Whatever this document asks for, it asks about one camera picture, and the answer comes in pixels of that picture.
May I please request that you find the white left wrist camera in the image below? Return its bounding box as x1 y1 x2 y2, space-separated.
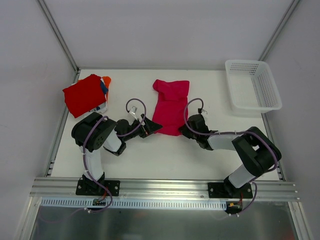
128 106 138 119

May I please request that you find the left aluminium frame post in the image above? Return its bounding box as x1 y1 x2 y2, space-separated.
36 0 79 73

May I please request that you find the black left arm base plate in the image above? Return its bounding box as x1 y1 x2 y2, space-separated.
75 174 121 197

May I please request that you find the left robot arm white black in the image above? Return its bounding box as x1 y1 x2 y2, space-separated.
71 112 163 196

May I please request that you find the aluminium mounting rail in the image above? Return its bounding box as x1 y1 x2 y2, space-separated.
29 177 301 202

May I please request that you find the folded red t-shirt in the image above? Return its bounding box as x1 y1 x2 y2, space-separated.
62 74 108 118

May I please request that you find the white slotted cable duct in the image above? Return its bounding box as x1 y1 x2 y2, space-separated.
40 197 227 211

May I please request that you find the right aluminium frame post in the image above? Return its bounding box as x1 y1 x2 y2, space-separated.
258 0 302 62

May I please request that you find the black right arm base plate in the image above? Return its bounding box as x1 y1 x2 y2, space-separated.
207 182 253 199

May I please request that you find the aluminium frame post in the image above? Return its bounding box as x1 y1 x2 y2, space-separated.
36 0 79 73
258 0 302 62

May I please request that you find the white perforated plastic basket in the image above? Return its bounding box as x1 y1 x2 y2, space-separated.
225 59 283 116

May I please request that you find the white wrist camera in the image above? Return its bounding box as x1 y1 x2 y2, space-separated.
128 106 138 119
198 108 208 115

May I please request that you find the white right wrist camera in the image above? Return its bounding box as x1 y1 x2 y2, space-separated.
198 108 208 115

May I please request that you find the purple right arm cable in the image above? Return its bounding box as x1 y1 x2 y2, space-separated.
183 97 279 217

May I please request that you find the folded orange t-shirt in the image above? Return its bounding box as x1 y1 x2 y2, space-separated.
101 76 112 100

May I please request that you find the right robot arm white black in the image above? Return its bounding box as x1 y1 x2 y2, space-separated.
178 114 282 199

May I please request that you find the folded white t-shirt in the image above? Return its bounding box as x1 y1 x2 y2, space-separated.
84 101 108 117

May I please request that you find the crimson pink t-shirt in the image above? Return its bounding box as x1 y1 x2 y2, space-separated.
152 79 190 136

